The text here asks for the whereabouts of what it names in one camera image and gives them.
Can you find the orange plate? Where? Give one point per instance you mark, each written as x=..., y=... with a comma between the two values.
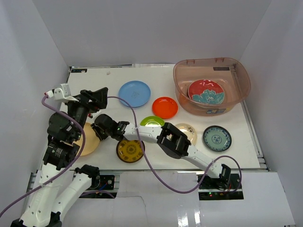
x=165, y=107

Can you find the beige yellow plate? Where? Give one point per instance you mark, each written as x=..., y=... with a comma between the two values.
x=92, y=141

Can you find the red teal floral plate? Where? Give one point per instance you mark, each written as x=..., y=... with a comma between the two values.
x=206, y=92

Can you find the lime green plate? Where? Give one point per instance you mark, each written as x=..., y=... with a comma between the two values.
x=152, y=121

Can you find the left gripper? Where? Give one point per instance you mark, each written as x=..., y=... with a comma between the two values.
x=93, y=99

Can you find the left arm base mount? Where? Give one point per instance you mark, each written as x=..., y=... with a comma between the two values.
x=100, y=185

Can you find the blue white porcelain plate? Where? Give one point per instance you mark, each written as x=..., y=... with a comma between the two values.
x=217, y=138

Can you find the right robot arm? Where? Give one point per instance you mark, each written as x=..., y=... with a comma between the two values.
x=170, y=139

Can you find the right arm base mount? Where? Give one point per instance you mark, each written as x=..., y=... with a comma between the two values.
x=210, y=190

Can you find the yellow brown patterned plate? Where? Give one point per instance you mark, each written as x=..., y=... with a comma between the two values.
x=129, y=151

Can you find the light blue plate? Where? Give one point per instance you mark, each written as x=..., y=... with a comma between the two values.
x=135, y=93

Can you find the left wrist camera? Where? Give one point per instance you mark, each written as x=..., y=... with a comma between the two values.
x=61, y=94

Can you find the translucent pink plastic bin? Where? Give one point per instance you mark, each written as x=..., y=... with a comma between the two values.
x=229, y=73

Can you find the cream brown glossy plate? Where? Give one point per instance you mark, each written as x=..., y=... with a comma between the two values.
x=189, y=131

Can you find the small black label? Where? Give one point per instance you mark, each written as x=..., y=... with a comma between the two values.
x=78, y=70

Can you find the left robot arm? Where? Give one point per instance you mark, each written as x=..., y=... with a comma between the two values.
x=66, y=141

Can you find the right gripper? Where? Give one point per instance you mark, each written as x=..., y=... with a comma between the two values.
x=97, y=129

